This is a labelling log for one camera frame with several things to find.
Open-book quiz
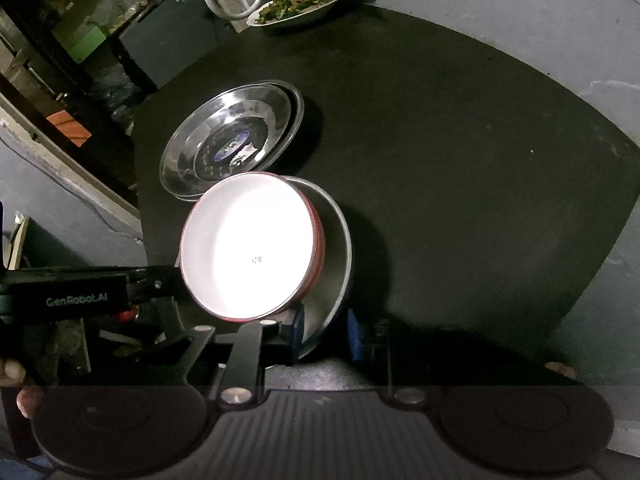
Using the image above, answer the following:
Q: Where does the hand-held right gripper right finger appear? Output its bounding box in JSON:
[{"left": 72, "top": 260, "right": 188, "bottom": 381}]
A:
[{"left": 346, "top": 308, "right": 582, "bottom": 405}]

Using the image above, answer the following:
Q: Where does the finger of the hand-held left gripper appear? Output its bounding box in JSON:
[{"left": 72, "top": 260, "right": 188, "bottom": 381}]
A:
[{"left": 125, "top": 264, "right": 189, "bottom": 311}]

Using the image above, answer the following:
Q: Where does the orange box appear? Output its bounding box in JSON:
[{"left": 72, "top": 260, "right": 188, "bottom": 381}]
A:
[{"left": 45, "top": 109, "right": 94, "bottom": 148}]

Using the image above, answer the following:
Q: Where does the green box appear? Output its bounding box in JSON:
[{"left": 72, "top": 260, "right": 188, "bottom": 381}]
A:
[{"left": 51, "top": 24, "right": 109, "bottom": 64}]

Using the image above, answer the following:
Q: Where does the dark cabinet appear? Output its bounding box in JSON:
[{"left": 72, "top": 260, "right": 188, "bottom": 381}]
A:
[{"left": 116, "top": 0, "right": 223, "bottom": 92}]

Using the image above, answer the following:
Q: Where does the white floral plate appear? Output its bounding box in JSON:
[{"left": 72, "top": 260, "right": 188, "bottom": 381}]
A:
[{"left": 246, "top": 0, "right": 350, "bottom": 29}]

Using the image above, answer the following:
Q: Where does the person's left hand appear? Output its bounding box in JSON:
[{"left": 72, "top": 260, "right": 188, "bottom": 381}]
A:
[{"left": 0, "top": 357, "right": 44, "bottom": 420}]

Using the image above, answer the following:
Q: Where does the pale wooden frame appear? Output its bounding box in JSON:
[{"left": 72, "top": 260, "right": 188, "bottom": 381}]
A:
[{"left": 4, "top": 214, "right": 32, "bottom": 272}]

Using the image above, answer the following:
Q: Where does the steel plate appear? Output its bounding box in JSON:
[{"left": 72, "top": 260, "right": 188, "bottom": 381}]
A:
[
  {"left": 159, "top": 81, "right": 296, "bottom": 202},
  {"left": 260, "top": 79, "right": 305, "bottom": 161}
]

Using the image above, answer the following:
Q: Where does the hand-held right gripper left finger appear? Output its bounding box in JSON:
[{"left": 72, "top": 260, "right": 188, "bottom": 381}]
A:
[{"left": 114, "top": 305, "right": 307, "bottom": 406}]

